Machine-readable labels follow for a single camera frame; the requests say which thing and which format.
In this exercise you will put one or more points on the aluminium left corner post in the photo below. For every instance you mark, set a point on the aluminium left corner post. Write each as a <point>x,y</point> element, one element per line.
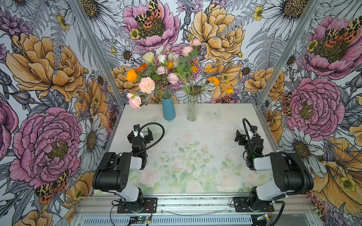
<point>93,42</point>

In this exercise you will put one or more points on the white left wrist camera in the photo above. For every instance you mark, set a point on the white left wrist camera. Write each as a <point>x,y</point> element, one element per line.
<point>137,131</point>

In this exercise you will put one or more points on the orange poppy flower stem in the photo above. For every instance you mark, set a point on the orange poppy flower stem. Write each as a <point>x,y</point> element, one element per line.
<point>169,65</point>

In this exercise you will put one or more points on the orange rose stem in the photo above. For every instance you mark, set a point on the orange rose stem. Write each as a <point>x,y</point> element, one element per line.
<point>131,75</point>

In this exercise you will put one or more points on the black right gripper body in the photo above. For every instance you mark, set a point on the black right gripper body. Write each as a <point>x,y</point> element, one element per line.
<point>243,141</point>

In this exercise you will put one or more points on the white rosebud stem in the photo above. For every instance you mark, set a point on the white rosebud stem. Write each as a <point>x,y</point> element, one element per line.
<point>161,58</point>

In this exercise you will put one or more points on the aluminium corner post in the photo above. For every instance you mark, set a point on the aluminium corner post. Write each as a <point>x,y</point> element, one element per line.
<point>93,42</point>
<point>310,10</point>

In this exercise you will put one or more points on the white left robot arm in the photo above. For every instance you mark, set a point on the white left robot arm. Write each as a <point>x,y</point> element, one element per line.
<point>113,172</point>

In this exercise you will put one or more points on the tall teal cylinder vase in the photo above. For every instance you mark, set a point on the tall teal cylinder vase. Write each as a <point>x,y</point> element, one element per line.
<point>168,107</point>

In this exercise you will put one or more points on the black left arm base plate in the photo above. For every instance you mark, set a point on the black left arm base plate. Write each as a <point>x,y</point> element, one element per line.
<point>145,205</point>

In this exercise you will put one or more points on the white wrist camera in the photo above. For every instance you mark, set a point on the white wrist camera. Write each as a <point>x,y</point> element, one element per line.
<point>251,132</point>
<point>137,131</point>

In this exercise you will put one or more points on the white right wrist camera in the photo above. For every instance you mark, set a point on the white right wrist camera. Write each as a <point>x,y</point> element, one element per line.
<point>251,132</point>

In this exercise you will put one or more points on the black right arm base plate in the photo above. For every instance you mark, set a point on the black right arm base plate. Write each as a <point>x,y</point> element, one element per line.
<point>244,204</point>

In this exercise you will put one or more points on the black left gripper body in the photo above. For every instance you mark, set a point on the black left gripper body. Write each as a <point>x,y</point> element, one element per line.
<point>146,139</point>

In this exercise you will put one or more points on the large pink peach rose stem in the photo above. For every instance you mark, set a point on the large pink peach rose stem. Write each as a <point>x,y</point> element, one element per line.
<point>139,99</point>

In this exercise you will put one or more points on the aluminium right corner post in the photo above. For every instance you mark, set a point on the aluminium right corner post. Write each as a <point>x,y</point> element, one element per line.
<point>310,10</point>

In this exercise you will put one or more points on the clear ribbed glass vase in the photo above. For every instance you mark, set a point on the clear ribbed glass vase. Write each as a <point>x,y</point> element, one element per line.
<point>192,112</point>

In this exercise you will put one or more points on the two pink carnations stem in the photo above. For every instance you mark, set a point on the two pink carnations stem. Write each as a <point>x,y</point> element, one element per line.
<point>169,90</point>

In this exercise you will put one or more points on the green circuit board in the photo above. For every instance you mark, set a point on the green circuit board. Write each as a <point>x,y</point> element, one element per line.
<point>140,220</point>

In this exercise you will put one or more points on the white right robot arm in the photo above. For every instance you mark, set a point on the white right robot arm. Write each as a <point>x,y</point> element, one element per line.
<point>290,175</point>

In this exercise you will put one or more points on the orange leafy flower stem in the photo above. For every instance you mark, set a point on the orange leafy flower stem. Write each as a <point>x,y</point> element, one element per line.
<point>141,69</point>

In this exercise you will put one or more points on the aluminium front frame rail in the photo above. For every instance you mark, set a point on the aluminium front frame rail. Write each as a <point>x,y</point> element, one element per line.
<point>197,210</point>

